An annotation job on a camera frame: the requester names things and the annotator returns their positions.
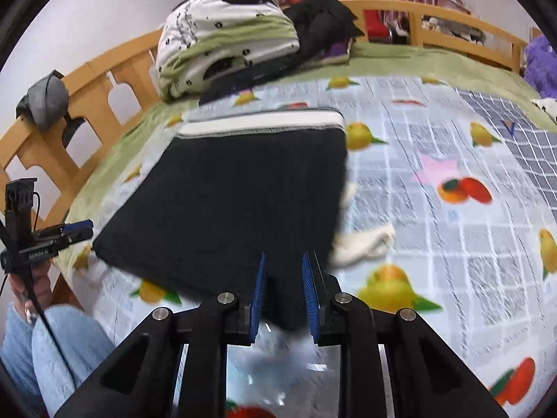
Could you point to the black clothing pile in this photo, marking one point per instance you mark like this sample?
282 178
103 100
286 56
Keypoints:
322 17

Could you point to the red chair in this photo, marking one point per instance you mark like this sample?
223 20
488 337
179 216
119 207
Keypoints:
374 21

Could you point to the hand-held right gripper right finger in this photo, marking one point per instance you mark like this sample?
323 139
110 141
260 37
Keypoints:
309 296

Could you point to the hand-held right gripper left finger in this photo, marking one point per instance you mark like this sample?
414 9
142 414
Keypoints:
257 296

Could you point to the grey cap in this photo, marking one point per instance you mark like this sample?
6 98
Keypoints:
45 100

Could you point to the purple book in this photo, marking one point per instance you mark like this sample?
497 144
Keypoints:
337 50

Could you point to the white dotted folded quilt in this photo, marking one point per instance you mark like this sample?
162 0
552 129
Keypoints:
209 30

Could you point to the purple plush toy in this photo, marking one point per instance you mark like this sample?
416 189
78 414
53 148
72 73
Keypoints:
541 65

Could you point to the fruit print bed sheet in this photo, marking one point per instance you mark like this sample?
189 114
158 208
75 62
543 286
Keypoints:
435 226

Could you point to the wooden bed frame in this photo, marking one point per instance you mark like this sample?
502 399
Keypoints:
130 69

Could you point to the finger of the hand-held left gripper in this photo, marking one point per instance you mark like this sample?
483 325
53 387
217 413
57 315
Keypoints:
72 240
78 226

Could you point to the person's leg in blue trousers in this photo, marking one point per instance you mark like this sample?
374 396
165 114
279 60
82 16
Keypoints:
65 357

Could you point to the black pants with white waistband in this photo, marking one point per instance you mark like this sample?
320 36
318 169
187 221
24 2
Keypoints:
239 191

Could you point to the person's left hand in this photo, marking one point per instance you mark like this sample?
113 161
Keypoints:
37 283

